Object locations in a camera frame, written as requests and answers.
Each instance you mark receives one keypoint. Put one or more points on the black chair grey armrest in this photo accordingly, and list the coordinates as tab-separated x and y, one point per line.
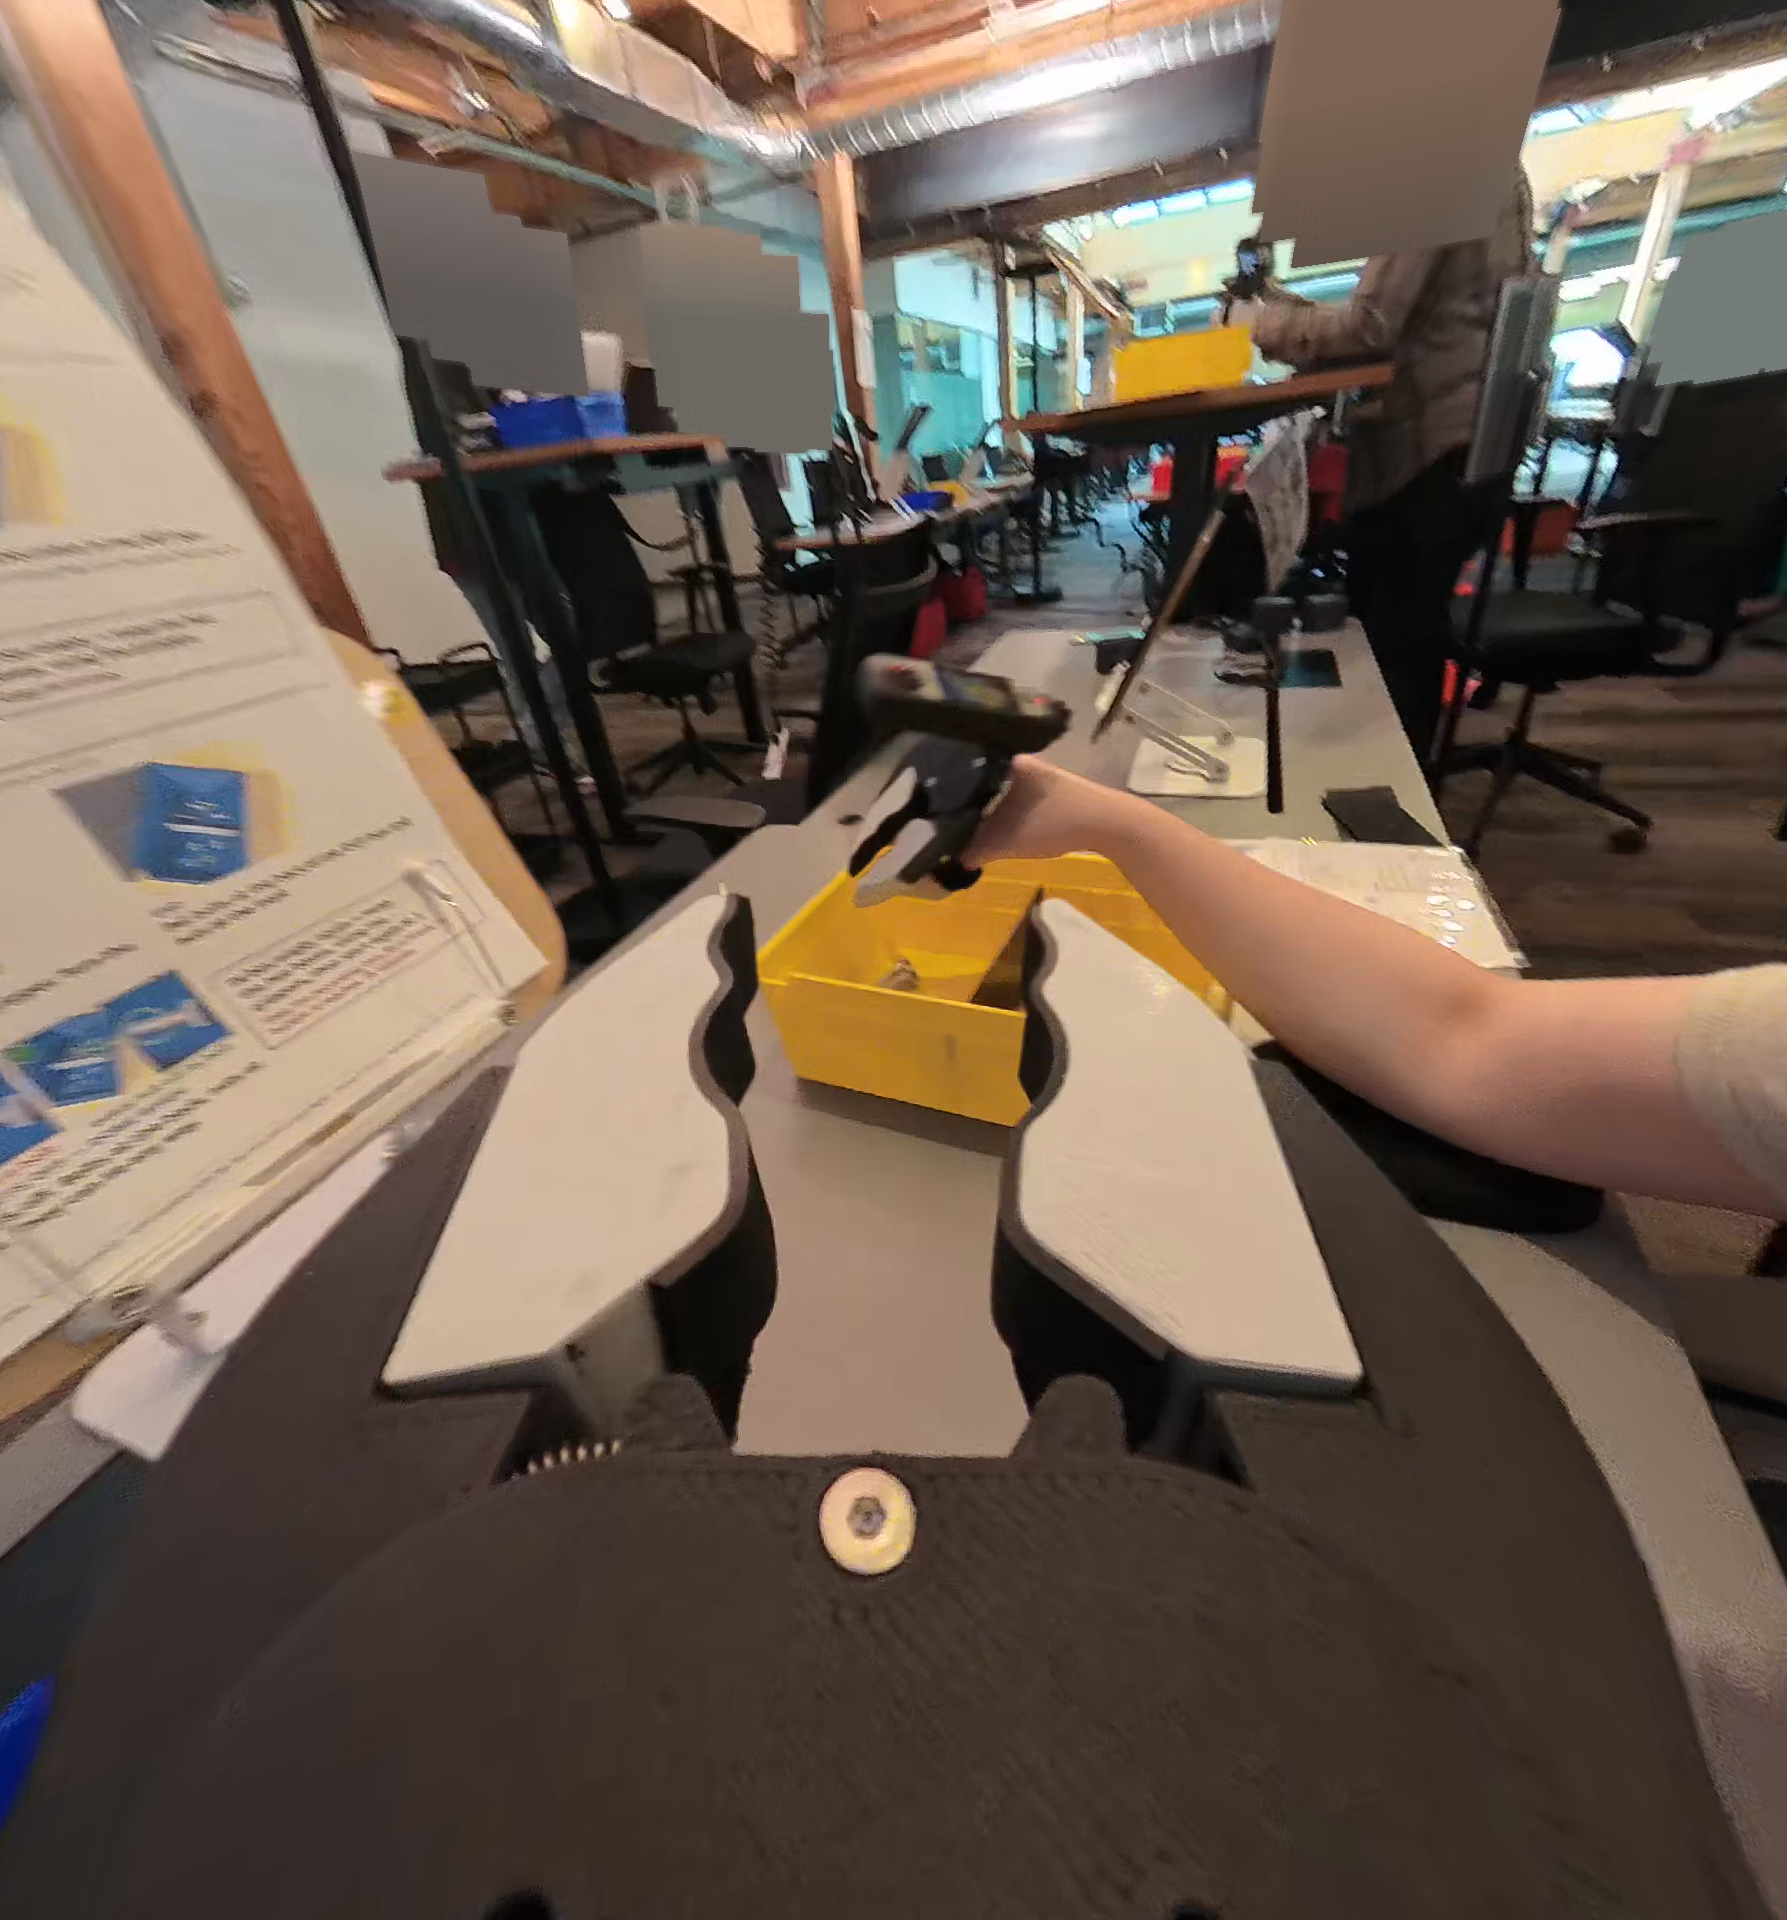
699	811

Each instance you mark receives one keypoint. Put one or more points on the black elbow rest pad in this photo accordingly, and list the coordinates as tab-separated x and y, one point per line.
1463	1171

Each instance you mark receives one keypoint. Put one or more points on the black utility cart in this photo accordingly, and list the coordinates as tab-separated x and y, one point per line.
459	705

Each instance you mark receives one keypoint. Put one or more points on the stack of yellow bins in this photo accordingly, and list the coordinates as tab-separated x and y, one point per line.
1185	366

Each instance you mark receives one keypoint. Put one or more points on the wooden pillar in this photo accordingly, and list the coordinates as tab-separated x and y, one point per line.
159	299
842	299

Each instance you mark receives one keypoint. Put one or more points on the black flat pad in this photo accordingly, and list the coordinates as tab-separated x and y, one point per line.
1381	818

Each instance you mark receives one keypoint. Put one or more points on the yellow smiley sticker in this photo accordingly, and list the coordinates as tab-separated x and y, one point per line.
384	701

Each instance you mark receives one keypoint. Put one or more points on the metal ceiling duct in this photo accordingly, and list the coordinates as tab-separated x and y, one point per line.
910	106

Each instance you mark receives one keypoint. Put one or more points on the person's right forearm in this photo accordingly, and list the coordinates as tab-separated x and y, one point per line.
1402	1007

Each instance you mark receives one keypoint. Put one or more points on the printed paper sheet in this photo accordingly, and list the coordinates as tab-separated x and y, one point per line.
1390	900

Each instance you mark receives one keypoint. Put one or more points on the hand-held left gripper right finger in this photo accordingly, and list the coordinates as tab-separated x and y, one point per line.
1177	1185

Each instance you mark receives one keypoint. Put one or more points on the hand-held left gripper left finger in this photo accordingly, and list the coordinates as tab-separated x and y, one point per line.
596	1140

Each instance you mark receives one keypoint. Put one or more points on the black office chair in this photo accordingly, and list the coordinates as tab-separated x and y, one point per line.
879	644
675	663
1613	614

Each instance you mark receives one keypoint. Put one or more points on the small blue storage bin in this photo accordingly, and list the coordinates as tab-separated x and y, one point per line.
555	419

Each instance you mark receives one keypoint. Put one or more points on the person's right hand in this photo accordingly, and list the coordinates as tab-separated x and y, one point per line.
1052	818

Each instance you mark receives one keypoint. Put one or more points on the wooden top standing desk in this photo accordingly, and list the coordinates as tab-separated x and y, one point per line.
566	456

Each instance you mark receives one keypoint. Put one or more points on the black pole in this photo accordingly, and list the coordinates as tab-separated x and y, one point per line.
429	451

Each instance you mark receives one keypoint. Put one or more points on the white instruction sheet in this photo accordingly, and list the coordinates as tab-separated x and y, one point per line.
159	751

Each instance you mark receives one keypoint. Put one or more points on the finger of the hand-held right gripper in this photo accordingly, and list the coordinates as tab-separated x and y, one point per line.
879	894

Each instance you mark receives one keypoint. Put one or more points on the silver hex bolt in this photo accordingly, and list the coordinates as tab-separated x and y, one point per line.
901	978

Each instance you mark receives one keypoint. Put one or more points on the yellow plastic bin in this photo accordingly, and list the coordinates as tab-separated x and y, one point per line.
895	1037

